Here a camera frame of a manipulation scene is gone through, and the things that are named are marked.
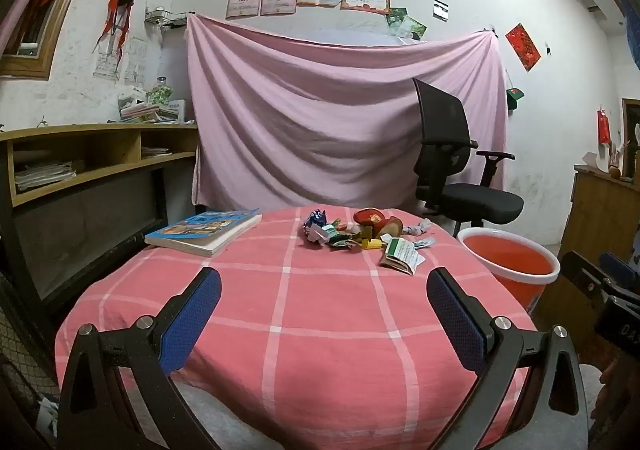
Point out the green torn wrapper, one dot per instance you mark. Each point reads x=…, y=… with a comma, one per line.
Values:
x=345, y=243

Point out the wooden window frame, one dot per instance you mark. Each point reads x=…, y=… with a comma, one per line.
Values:
x=55, y=35

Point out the black mesh office chair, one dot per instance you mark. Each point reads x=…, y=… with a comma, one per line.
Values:
x=450, y=140

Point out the red black tassel decoration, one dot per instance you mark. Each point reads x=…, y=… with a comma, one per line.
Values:
x=120, y=5

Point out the green cap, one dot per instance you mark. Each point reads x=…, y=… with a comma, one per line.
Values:
x=514, y=97

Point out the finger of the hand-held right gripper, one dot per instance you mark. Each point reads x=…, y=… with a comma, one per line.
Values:
x=582, y=270
x=620, y=267

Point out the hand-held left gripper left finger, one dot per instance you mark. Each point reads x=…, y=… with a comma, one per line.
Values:
x=192, y=315

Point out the pink hanging sheet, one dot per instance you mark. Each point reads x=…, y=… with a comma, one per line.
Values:
x=310, y=130

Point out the blue wrapper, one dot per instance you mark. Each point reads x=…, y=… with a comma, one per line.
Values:
x=316, y=219

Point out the white pink wrapper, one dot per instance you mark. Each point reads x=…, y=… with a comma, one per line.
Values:
x=315, y=235

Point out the glass jar with green contents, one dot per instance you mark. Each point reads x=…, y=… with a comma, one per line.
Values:
x=161, y=90

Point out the red hanging ornament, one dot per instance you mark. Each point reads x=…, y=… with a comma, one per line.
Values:
x=604, y=125

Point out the thin paper pile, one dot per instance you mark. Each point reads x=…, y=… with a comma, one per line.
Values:
x=155, y=150

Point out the grey wrapper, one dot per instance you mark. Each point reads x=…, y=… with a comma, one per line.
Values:
x=419, y=227

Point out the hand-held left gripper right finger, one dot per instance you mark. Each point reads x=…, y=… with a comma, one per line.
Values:
x=455, y=320

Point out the stack of books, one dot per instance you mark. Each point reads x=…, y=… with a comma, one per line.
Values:
x=150, y=113

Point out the blue cover book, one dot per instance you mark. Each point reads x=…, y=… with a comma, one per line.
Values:
x=205, y=230

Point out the small brown pot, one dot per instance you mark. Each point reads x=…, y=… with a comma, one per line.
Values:
x=614, y=172

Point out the green wall photos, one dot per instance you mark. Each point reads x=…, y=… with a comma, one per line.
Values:
x=406, y=23

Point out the stack of papers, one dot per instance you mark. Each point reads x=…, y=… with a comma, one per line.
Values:
x=42, y=175

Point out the wooden wall frame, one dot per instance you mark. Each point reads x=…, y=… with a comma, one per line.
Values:
x=631, y=130

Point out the black white wall sticker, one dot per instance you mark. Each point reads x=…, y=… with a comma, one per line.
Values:
x=440, y=10

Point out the small green white packet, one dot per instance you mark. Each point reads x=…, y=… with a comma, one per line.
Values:
x=331, y=231

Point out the large green white packet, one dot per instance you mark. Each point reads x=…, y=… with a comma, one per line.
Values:
x=402, y=255

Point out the red paper wall decoration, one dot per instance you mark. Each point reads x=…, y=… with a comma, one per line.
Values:
x=523, y=46

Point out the white wall paper sheets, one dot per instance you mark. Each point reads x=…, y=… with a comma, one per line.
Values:
x=120, y=61

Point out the pink checkered tablecloth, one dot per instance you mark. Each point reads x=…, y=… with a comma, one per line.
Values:
x=325, y=320

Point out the small yellow piece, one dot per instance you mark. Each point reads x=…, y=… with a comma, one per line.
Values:
x=372, y=244

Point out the dark mesh panel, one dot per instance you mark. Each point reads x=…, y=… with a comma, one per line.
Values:
x=25, y=360

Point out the person's right hand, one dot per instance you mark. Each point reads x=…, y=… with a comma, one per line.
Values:
x=607, y=374

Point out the red bin with white rim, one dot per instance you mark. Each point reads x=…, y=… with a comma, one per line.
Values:
x=510, y=255

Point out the wooden shelf unit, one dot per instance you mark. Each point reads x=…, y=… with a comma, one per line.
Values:
x=100, y=180

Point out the wooden cabinet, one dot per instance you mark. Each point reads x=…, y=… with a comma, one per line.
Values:
x=600, y=215

